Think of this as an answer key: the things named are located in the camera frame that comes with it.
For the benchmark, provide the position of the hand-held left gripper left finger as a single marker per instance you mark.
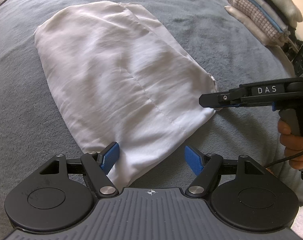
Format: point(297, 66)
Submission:
point(111, 158)

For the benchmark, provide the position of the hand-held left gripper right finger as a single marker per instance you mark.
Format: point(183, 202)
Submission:
point(194, 161)

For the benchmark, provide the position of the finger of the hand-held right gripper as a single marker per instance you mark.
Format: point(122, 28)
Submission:
point(211, 98)

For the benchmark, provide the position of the white shirt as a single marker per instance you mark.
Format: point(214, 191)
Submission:
point(116, 80)

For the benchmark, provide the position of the stack of folded clothes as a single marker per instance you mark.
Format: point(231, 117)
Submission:
point(261, 10)

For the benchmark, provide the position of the person's right hand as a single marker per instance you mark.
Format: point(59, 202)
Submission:
point(294, 147)

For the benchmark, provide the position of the black metal stand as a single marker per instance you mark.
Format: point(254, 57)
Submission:
point(290, 50)

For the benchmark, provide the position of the grey bed blanket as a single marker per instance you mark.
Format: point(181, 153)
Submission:
point(16, 105)

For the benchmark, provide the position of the white fluffy cloth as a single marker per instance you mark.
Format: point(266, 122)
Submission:
point(302, 225)

